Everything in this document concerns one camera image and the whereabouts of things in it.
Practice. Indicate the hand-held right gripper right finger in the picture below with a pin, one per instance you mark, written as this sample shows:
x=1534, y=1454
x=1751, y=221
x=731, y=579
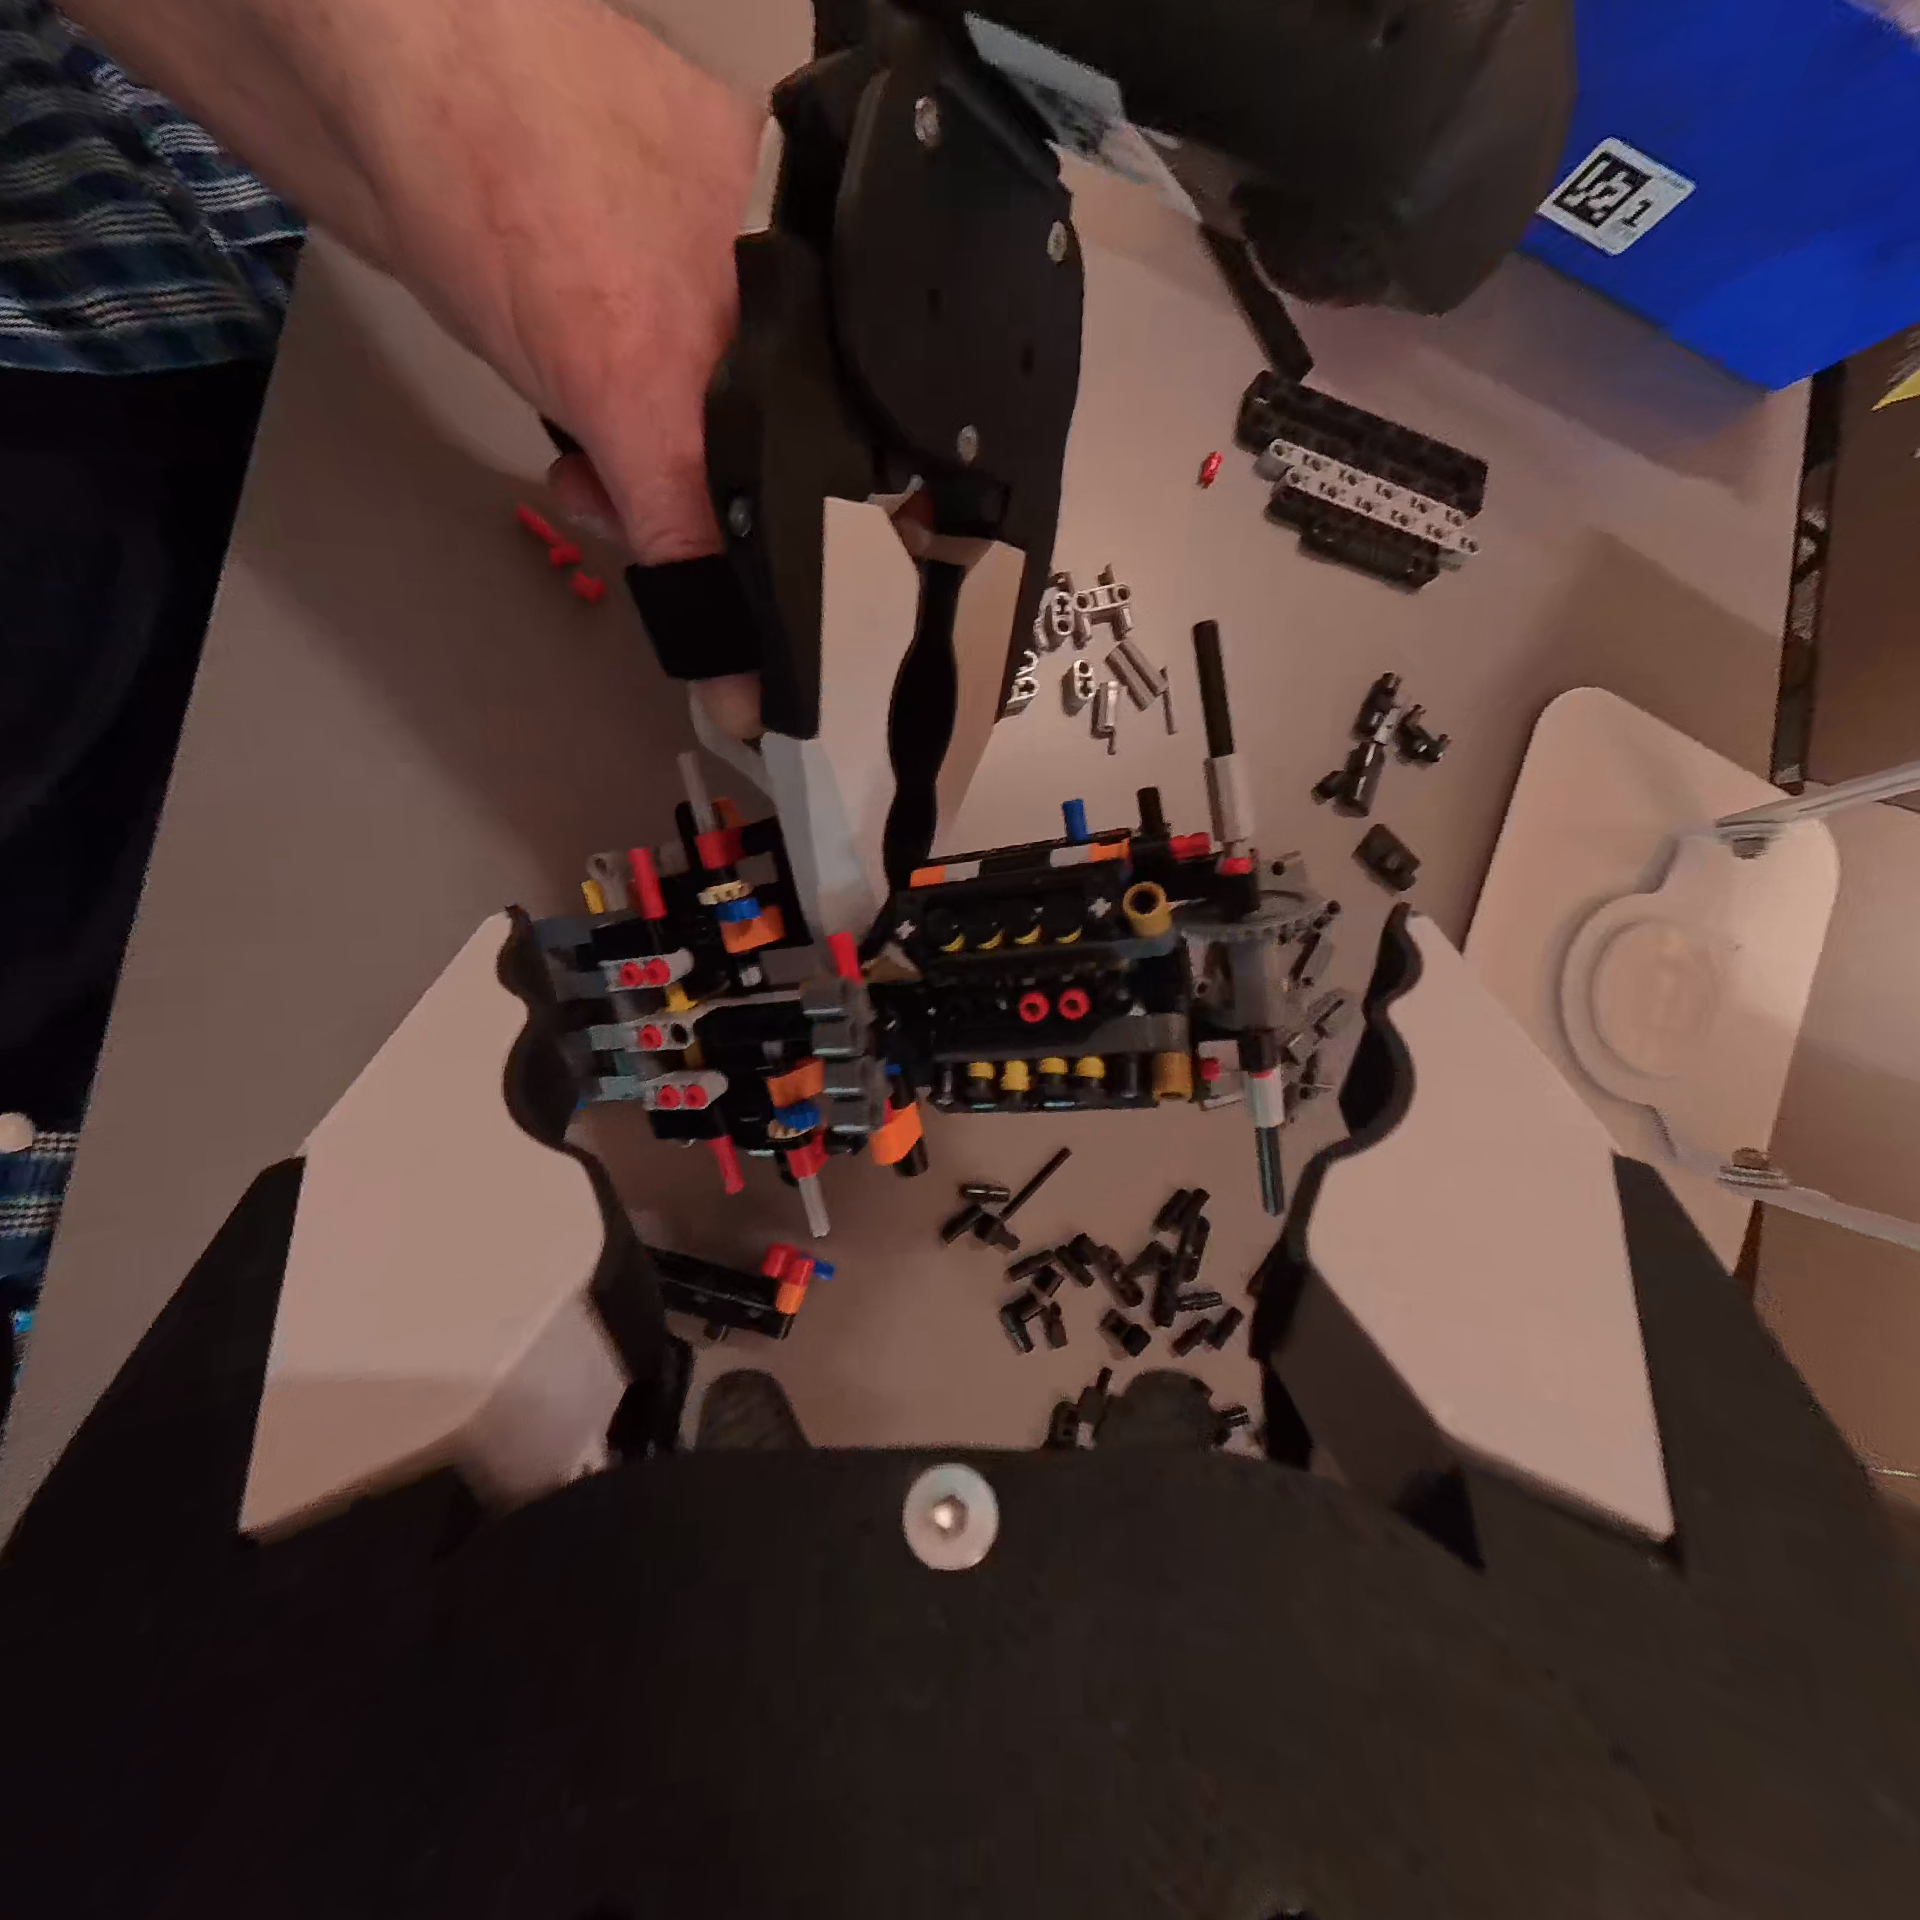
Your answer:
x=1485, y=1262

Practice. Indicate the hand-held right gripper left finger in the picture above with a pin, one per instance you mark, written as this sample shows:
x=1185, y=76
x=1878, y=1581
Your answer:
x=422, y=1276

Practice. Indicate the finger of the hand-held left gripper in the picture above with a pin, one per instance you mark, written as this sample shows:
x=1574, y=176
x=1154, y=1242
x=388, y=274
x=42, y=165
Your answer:
x=984, y=645
x=818, y=818

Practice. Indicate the lego car chassis model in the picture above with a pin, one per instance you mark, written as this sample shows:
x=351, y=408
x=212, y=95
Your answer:
x=976, y=991

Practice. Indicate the pile of grey lego connectors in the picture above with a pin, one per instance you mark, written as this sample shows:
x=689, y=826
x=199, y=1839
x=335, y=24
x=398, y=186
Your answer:
x=1095, y=645

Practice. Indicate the black lego beam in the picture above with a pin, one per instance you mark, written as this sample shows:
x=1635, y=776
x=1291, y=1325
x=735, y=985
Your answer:
x=1349, y=425
x=1358, y=556
x=1259, y=308

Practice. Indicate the pile of black lego pins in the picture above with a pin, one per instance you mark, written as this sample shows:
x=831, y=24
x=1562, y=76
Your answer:
x=1125, y=1291

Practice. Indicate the black lego connector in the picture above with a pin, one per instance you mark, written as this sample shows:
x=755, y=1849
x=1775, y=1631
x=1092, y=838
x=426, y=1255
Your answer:
x=1396, y=722
x=1388, y=856
x=1348, y=782

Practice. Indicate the grey lego beam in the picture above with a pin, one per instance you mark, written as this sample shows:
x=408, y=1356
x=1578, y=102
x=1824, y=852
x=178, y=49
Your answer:
x=1371, y=491

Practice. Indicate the black lego axle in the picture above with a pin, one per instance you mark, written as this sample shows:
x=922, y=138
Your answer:
x=1039, y=1184

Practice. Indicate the person's left hand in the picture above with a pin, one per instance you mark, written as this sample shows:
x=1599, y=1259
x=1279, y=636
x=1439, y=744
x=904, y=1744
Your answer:
x=601, y=269

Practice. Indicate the black beam with red pins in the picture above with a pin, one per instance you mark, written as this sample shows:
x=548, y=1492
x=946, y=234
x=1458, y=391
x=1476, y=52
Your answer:
x=728, y=1291

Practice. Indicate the white plastic stand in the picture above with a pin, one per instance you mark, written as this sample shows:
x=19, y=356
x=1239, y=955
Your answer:
x=1544, y=842

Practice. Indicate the person's dark undershirt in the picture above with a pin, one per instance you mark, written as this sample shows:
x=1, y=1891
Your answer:
x=105, y=722

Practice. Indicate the dark cardboard box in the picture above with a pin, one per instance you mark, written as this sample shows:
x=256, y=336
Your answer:
x=1861, y=602

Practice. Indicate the blue plastic box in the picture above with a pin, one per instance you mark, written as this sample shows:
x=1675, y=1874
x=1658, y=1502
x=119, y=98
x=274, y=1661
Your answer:
x=1771, y=135

